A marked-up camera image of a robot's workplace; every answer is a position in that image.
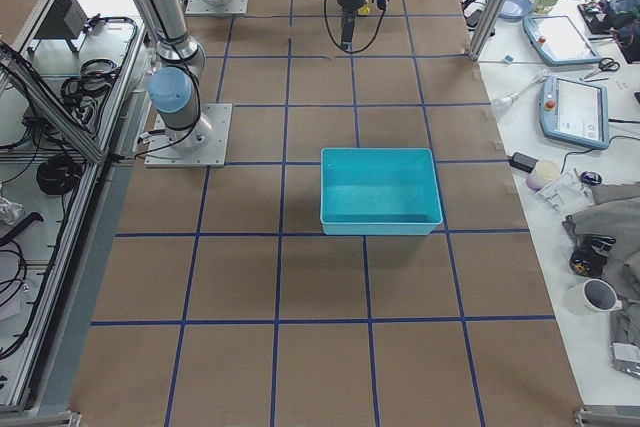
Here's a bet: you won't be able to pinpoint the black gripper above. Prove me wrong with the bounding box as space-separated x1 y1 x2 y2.
337 0 365 52

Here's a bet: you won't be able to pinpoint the light blue plate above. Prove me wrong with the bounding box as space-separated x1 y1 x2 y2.
499 0 533 22

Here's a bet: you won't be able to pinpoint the turquoise plastic bin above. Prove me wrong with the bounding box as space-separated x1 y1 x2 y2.
320 148 443 236

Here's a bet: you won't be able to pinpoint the upper teach pendant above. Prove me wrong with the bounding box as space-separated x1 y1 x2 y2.
522 15 601 66

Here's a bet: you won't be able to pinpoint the teach pendant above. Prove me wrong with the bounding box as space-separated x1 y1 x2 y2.
539 76 610 150
522 15 601 66

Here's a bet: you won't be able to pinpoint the black power adapter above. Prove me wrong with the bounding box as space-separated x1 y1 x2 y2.
508 152 539 174

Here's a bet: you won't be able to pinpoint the lower teach pendant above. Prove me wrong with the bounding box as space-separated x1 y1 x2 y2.
539 76 610 150

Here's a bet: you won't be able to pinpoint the brown paper table cover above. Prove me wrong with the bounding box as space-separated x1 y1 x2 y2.
0 0 586 427

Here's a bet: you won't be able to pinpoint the black scissors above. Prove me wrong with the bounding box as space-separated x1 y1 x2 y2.
580 57 620 82

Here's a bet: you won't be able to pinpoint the grey cloth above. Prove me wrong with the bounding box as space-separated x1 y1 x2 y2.
562 181 640 303

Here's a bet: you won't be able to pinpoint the white mug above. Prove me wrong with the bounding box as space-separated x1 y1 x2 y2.
563 279 622 316

